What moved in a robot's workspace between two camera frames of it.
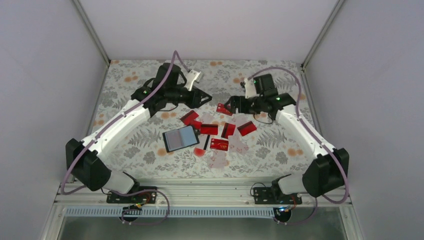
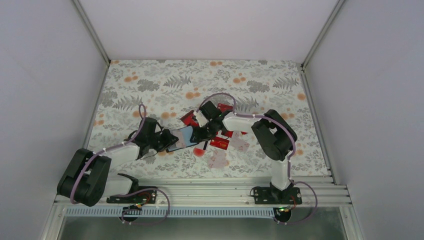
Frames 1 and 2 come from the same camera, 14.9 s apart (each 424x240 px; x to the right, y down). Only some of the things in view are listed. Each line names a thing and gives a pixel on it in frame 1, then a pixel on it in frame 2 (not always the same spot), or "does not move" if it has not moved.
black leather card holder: [180, 138] does not move
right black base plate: [275, 195] does not move
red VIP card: [221, 108] does not move
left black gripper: [196, 94] -> [168, 141]
